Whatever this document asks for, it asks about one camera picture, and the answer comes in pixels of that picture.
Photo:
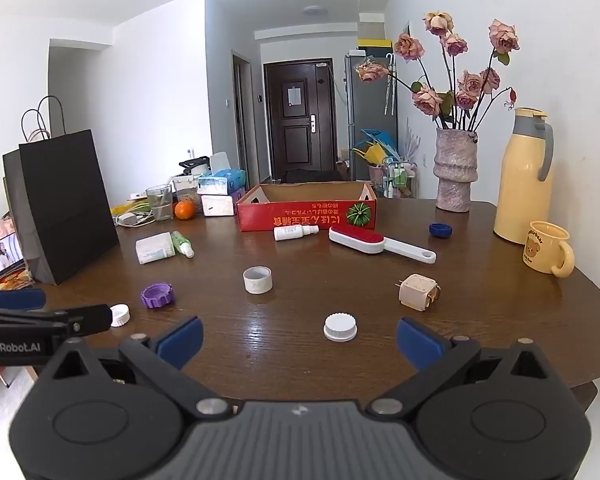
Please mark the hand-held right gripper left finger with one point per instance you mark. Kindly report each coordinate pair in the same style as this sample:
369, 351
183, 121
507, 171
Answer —
180, 342

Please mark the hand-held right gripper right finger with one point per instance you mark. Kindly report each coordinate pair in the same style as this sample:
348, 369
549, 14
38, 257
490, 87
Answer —
420, 342

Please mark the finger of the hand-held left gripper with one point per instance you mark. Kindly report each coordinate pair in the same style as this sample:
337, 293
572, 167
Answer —
20, 299
90, 317

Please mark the beige power adapter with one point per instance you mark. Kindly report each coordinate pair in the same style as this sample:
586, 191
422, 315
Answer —
415, 292

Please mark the grey tape roll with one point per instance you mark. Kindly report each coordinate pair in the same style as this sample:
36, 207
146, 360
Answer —
257, 285

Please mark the red cardboard box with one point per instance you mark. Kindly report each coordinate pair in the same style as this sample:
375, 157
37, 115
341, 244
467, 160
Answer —
300, 217

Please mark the small white bottle cap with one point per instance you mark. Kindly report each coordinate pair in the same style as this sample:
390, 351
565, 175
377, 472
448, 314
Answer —
120, 315

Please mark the open laptop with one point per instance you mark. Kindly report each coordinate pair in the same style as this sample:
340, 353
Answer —
2, 255

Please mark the purple bottle cap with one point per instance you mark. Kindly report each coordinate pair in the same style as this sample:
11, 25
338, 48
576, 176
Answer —
157, 296

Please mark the large white bottle cap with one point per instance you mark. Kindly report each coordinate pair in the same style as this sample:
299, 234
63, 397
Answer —
340, 327

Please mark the white wipes packet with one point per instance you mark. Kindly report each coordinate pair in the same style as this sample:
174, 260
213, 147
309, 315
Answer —
154, 249

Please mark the green spray bottle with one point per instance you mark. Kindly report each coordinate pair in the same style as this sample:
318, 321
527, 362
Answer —
180, 241

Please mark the grey paper bag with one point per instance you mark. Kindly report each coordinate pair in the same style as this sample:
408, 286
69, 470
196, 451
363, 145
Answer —
12, 195

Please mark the black paper bag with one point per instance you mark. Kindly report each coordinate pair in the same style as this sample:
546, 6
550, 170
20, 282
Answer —
65, 200

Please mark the blue bottle cap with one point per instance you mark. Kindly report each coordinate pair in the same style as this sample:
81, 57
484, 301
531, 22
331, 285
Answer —
440, 230

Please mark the yellow packet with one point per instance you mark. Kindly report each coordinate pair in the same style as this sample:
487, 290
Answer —
125, 207

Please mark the red white lint brush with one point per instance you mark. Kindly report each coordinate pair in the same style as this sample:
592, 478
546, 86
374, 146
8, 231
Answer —
360, 237

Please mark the orange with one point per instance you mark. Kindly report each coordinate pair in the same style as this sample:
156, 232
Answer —
185, 210

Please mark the clear drinking glass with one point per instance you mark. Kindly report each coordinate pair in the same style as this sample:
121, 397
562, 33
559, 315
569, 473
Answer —
160, 205

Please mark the white purple tissue pack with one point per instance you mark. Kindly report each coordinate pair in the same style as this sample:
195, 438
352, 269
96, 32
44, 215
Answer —
217, 206

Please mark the clear grain container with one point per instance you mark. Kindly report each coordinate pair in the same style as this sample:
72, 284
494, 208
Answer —
186, 195

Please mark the yellow bear mug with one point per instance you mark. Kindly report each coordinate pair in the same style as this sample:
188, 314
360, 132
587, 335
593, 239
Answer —
542, 247

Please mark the white spray bottle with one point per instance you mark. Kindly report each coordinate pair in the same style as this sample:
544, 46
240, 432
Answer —
292, 232

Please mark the blue tissue pack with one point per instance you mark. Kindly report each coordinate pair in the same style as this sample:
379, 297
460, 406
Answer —
225, 181

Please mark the pink ribbed vase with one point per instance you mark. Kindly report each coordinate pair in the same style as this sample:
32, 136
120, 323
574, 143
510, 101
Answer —
455, 175

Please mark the pink plastic bucket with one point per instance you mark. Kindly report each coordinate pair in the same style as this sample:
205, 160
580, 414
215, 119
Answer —
376, 172

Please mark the yellow thermos jug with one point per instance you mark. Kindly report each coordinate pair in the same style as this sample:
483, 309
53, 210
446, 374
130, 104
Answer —
520, 185

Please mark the yellow watering can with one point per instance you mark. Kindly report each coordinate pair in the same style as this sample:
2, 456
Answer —
372, 154

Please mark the purple feather grass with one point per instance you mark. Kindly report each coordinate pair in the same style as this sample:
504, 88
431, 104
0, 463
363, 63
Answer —
411, 140

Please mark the grey refrigerator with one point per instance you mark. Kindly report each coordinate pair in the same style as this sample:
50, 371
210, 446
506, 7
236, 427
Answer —
365, 110

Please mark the dark wooden door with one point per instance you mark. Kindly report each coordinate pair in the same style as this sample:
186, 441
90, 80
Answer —
300, 130

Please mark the folded clear umbrella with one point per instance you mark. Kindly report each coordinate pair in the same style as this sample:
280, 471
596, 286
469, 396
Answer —
389, 85

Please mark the bunch of dried pink roses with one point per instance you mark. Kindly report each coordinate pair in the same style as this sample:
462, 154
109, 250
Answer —
470, 85

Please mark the interior door frame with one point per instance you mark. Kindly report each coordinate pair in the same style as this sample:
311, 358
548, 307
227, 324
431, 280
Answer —
240, 115

